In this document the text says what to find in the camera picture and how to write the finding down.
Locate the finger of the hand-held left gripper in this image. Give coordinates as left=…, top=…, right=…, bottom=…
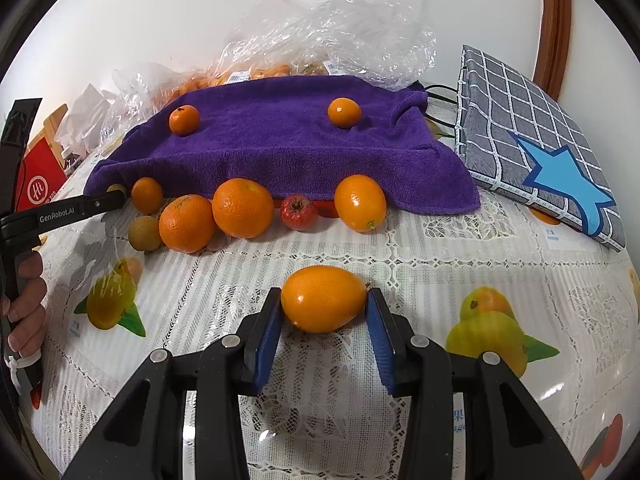
left=0, top=99, right=44, bottom=221
left=0, top=192, right=127, bottom=242

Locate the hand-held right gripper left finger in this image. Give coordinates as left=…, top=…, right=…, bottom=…
left=62, top=287, right=284, bottom=480

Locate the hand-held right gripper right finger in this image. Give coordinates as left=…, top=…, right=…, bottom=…
left=365, top=287, right=587, bottom=480

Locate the oval orange kumquat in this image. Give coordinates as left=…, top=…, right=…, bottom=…
left=280, top=266, right=368, bottom=334
left=334, top=174, right=388, bottom=233

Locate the person's left hand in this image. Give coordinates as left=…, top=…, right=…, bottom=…
left=1, top=251, right=49, bottom=361

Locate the cardboard box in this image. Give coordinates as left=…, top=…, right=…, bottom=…
left=41, top=104, right=69, bottom=133

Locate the red box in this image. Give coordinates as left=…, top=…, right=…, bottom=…
left=14, top=137, right=69, bottom=213

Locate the white plastic bag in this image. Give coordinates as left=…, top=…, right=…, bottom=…
left=54, top=82, right=117, bottom=157

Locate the small orange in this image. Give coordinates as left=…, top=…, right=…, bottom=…
left=168, top=105, right=201, bottom=137
left=131, top=177, right=165, bottom=214
left=327, top=97, right=362, bottom=128

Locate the lace fruit-print tablecloth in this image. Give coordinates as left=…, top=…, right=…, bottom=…
left=20, top=157, right=640, bottom=480

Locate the large orange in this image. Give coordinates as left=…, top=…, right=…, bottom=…
left=211, top=178, right=275, bottom=239
left=159, top=194, right=216, bottom=254

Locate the small clear plastic bag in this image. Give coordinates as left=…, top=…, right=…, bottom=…
left=102, top=62, right=211, bottom=153

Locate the purple towel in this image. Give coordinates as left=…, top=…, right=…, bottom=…
left=83, top=74, right=482, bottom=214

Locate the grey checked bag blue star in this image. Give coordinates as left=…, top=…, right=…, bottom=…
left=454, top=44, right=628, bottom=252

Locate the large clear plastic bag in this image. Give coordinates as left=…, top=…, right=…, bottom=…
left=209, top=0, right=438, bottom=92

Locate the wooden frame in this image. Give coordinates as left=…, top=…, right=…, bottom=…
left=532, top=0, right=574, bottom=101

